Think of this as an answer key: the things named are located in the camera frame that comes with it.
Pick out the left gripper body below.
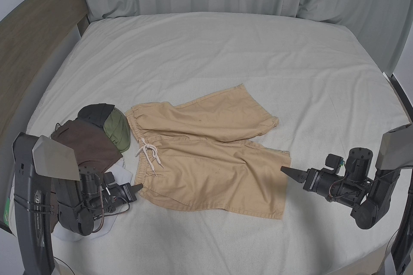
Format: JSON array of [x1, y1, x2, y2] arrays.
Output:
[[115, 183, 139, 204]]

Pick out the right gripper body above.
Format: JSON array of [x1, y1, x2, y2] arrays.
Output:
[[303, 167, 343, 201]]

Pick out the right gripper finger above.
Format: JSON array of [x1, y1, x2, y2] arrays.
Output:
[[280, 166, 309, 185]]

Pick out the bed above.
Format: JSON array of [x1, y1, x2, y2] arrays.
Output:
[[0, 0, 413, 275]]

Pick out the white garment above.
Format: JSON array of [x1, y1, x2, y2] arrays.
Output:
[[52, 159, 135, 242]]

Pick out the green garment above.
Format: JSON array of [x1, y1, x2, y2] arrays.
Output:
[[103, 107, 131, 154]]

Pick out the brown garment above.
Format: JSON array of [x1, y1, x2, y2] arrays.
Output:
[[51, 120, 123, 173]]

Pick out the black garment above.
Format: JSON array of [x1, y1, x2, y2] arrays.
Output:
[[77, 103, 116, 127]]

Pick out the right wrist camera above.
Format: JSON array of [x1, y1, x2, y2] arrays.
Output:
[[325, 153, 344, 176]]

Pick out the tan drawstring shorts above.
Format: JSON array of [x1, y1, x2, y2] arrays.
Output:
[[125, 84, 292, 220]]

